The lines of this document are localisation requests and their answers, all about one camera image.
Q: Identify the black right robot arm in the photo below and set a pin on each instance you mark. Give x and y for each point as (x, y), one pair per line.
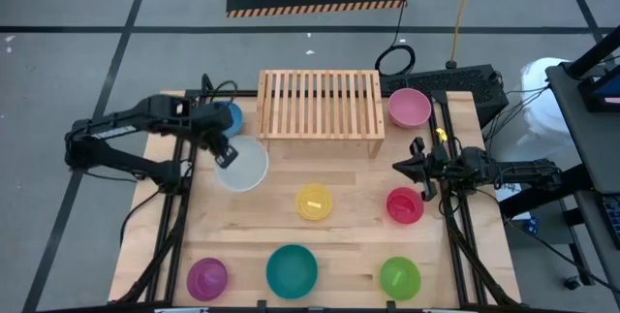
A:
(523, 170)

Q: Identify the black computer tower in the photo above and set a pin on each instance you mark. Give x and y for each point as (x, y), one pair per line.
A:
(460, 85)

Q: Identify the pink bowl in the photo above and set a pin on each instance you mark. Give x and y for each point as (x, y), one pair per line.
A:
(409, 107)

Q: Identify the black caster wheel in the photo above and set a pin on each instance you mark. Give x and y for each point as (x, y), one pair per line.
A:
(572, 283)

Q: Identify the red translucent bowl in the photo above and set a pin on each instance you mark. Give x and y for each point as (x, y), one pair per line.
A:
(404, 205)

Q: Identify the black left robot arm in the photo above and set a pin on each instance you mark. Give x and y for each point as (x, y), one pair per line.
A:
(145, 112)

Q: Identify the black keyboard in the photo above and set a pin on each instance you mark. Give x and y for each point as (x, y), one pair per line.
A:
(612, 221)

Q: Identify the blue bowl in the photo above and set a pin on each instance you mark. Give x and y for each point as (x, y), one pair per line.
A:
(236, 116)

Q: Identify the green translucent bowl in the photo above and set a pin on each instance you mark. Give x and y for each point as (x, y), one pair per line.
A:
(400, 279)

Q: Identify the wooden slatted shelf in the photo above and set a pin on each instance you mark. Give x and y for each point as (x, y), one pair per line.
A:
(319, 104)

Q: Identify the yellow translucent bowl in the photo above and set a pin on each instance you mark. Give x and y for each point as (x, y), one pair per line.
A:
(314, 201)

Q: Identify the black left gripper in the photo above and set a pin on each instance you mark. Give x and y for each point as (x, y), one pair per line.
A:
(215, 138)

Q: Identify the white plastic bag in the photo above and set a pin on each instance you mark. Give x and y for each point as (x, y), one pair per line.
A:
(537, 109)

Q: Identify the grey desk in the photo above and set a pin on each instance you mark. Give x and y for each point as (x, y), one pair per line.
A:
(598, 153)

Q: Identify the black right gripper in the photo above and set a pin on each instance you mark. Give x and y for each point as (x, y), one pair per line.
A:
(430, 167)

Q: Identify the small yellow clip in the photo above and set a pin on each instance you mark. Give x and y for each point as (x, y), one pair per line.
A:
(441, 134)

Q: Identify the large white bowl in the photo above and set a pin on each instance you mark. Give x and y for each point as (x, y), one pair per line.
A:
(247, 170)

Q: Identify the teal bowl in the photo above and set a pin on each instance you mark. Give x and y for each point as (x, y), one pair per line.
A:
(291, 272)

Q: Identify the purple translucent bowl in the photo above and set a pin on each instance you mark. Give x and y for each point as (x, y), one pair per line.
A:
(207, 279)

